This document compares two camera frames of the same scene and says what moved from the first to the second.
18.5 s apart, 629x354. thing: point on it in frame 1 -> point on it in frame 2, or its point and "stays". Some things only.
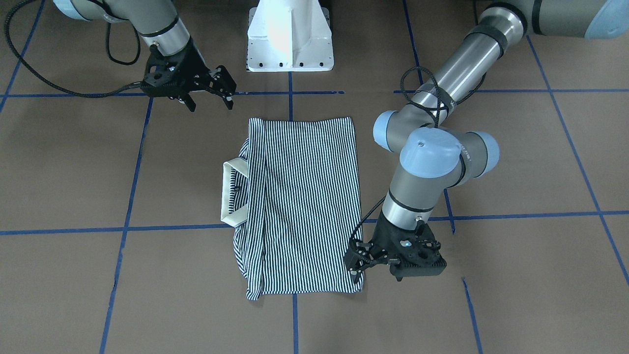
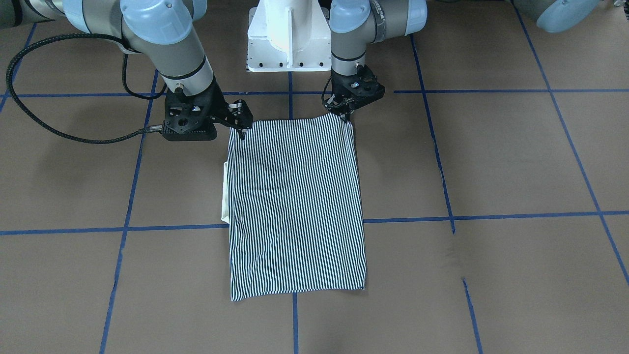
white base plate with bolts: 289,36 stays
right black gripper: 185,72 -> 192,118
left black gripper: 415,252 -> 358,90
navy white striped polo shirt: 291,189 stays
